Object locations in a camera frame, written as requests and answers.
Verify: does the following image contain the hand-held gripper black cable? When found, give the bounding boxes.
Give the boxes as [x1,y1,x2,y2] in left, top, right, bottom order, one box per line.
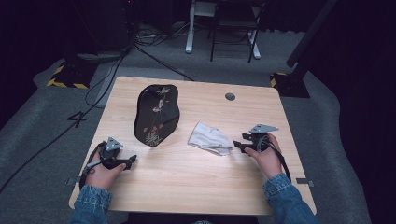
[78,141,107,189]
[263,140,293,183]

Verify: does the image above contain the white desk frame legs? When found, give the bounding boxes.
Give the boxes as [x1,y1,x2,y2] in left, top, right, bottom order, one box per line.
[185,0,262,61]

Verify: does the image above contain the black slanted stand with base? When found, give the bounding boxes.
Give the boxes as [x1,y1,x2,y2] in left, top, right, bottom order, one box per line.
[269,0,339,99]

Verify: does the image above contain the person's left hand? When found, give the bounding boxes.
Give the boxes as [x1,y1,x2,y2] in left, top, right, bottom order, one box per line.
[85,147,127,191]

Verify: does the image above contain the dark equipment box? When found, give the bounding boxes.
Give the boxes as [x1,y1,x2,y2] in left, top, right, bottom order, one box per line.
[68,0,133,52]

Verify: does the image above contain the black folding chair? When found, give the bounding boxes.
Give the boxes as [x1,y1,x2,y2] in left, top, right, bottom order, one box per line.
[209,0,266,63]

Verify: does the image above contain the right hand-held gripper black cable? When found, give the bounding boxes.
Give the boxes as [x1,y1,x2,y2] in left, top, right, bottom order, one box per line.
[263,140,293,183]

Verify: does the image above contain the short black floor cable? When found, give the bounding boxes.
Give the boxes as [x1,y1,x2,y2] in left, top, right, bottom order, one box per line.
[134,44,195,82]

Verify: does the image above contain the black stand base hazard tape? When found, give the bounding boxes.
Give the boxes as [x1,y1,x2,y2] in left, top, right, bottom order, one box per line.
[46,60,98,90]

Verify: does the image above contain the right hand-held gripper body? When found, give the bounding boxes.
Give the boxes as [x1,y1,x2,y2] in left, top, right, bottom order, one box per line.
[247,123,280,153]

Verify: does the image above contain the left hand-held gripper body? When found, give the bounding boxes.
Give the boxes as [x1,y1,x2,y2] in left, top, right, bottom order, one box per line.
[98,136,126,171]

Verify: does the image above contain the left hand-held gripper black cable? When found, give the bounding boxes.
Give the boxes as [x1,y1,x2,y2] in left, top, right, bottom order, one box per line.
[78,141,107,189]

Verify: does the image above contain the thin black looped cable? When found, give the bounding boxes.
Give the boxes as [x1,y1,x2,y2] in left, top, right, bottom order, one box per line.
[84,60,115,109]

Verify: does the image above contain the person's right hand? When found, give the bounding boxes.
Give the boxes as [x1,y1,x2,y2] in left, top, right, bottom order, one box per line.
[244,133,283,180]

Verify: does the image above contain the white cloth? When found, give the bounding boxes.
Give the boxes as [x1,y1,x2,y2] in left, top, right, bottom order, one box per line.
[187,121,233,157]

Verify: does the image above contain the long black floor cable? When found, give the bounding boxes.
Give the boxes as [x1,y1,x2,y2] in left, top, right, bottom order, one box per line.
[0,46,134,194]

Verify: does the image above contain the tangle of cables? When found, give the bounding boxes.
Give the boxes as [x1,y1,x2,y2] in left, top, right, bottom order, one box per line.
[134,21,189,47]

